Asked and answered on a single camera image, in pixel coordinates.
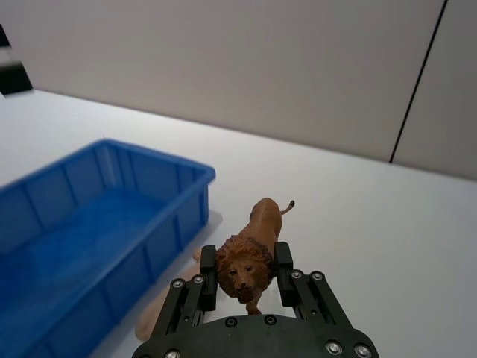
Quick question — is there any blue plastic bin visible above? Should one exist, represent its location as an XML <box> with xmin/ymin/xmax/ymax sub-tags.
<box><xmin>0</xmin><ymin>138</ymin><xmax>218</xmax><ymax>358</ymax></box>

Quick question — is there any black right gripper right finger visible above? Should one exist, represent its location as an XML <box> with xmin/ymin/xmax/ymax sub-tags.
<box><xmin>273</xmin><ymin>241</ymin><xmax>356</xmax><ymax>333</ymax></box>

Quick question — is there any beige toy animal figure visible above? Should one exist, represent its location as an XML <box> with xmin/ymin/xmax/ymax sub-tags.
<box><xmin>134</xmin><ymin>246</ymin><xmax>205</xmax><ymax>342</ymax></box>

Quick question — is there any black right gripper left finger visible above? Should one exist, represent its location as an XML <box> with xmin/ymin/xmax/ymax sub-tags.
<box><xmin>148</xmin><ymin>244</ymin><xmax>218</xmax><ymax>342</ymax></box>

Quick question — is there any black and white striped post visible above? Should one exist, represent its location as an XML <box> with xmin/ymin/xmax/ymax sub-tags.
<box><xmin>0</xmin><ymin>23</ymin><xmax>35</xmax><ymax>97</ymax></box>

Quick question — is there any brown lion toy figure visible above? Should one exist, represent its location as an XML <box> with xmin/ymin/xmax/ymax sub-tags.
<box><xmin>215</xmin><ymin>198</ymin><xmax>297</xmax><ymax>317</ymax></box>

